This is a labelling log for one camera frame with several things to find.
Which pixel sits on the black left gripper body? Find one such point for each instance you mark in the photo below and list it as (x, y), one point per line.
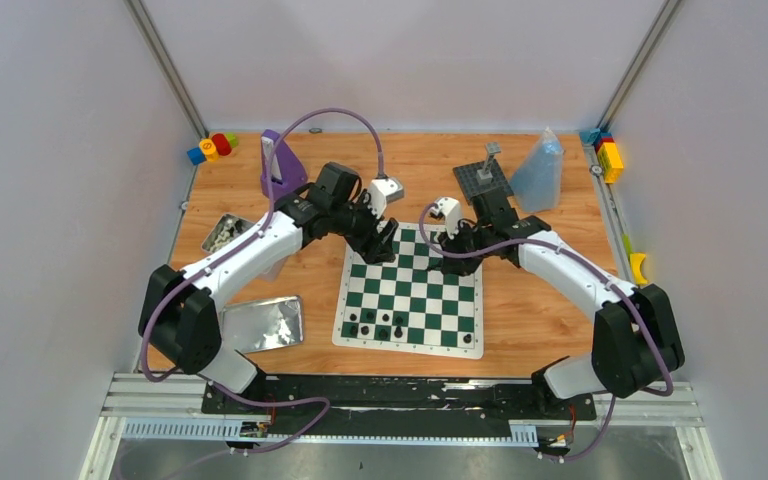
(371, 239)

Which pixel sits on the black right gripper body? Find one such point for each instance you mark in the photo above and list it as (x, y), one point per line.
(466, 240)

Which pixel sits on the green white chess board mat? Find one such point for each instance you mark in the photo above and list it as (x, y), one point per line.
(407, 306)

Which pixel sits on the silver tin box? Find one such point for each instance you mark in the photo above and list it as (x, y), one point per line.
(209, 246)

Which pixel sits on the silver tin lid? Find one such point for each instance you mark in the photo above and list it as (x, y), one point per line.
(263, 325)

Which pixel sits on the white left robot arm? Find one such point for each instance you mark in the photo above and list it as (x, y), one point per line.
(180, 313)

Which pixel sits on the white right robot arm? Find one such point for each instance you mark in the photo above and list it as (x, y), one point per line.
(635, 341)

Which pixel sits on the white chess pieces in tin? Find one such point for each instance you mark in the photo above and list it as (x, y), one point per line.
(226, 231)

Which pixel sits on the grey lego baseplate with tower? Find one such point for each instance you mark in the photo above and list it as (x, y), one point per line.
(478, 177)

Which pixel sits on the blue plastic bag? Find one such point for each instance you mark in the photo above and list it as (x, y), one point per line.
(536, 183)

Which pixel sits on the purple metronome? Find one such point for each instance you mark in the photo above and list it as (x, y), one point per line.
(287, 173)

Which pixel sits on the yellow red blue duplo bricks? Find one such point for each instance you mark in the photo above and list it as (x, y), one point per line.
(606, 151)

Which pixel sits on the colourful toy block stack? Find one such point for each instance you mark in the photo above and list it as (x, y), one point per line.
(213, 148)

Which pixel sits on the yellow curved block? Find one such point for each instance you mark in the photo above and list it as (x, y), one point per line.
(636, 263)

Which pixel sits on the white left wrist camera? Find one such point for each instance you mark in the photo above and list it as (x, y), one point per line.
(382, 192)

